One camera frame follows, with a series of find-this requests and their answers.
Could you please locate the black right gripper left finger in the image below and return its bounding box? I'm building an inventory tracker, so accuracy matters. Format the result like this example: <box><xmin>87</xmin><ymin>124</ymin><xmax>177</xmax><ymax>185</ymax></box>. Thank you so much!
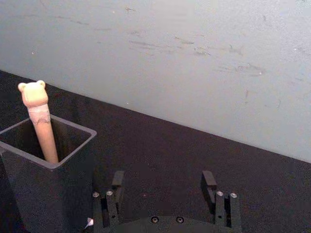
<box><xmin>92</xmin><ymin>170</ymin><xmax>126</xmax><ymax>229</ymax></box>

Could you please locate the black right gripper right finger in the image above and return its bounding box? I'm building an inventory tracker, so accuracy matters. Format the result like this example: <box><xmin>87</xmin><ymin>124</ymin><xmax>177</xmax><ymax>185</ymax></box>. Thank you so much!
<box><xmin>201</xmin><ymin>170</ymin><xmax>242</xmax><ymax>230</ymax></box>

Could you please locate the black table cloth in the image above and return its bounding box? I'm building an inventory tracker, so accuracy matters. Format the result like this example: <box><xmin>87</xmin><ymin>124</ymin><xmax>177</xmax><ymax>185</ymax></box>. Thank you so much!
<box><xmin>0</xmin><ymin>70</ymin><xmax>311</xmax><ymax>233</ymax></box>

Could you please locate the black square pen holder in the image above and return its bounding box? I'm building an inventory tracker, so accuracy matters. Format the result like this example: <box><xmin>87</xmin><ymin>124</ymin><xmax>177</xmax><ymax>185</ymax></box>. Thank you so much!
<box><xmin>0</xmin><ymin>114</ymin><xmax>98</xmax><ymax>233</ymax></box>

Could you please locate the pink pen with bear head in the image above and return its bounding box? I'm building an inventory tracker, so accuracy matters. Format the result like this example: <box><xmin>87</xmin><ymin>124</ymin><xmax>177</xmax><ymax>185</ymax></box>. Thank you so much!
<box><xmin>17</xmin><ymin>80</ymin><xmax>59</xmax><ymax>164</ymax></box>

